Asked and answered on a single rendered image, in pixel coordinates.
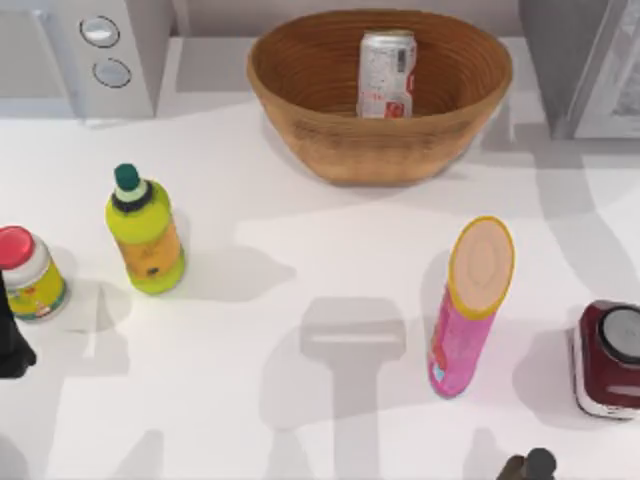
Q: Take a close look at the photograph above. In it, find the brown woven basket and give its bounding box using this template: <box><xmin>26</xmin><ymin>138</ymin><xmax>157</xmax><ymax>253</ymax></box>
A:
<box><xmin>246</xmin><ymin>8</ymin><xmax>515</xmax><ymax>189</ymax></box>

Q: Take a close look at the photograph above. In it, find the pink tube can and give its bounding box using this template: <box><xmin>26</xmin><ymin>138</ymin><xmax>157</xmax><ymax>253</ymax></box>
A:
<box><xmin>427</xmin><ymin>215</ymin><xmax>516</xmax><ymax>401</ymax></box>

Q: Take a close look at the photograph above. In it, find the green bottle with dark cap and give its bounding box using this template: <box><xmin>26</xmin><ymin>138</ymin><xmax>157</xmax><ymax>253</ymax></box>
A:
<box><xmin>104</xmin><ymin>163</ymin><xmax>186</xmax><ymax>296</ymax></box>

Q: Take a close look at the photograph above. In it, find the silver and red can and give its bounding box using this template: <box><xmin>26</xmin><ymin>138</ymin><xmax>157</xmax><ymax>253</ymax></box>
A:
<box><xmin>355</xmin><ymin>29</ymin><xmax>418</xmax><ymax>120</ymax></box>

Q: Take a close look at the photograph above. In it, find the round microwave knob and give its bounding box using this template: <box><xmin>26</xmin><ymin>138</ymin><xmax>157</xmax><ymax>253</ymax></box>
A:
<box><xmin>92</xmin><ymin>57</ymin><xmax>133</xmax><ymax>89</ymax></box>
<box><xmin>78</xmin><ymin>15</ymin><xmax>121</xmax><ymax>48</ymax></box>

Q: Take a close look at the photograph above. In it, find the red-lidded yellow-green jar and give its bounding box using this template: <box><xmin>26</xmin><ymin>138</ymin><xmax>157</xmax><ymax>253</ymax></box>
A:
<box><xmin>0</xmin><ymin>225</ymin><xmax>68</xmax><ymax>324</ymax></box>

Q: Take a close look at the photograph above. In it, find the dark red jar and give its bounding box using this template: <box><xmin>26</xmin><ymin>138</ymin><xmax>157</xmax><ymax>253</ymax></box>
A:
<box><xmin>570</xmin><ymin>299</ymin><xmax>640</xmax><ymax>422</ymax></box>

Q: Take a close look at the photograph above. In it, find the pale microwave oven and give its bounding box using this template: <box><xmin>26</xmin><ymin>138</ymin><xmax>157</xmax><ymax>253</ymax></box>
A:
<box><xmin>0</xmin><ymin>0</ymin><xmax>174</xmax><ymax>121</ymax></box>

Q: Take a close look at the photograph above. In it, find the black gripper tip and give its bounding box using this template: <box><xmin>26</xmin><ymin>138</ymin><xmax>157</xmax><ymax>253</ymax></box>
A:
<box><xmin>0</xmin><ymin>268</ymin><xmax>38</xmax><ymax>380</ymax></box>

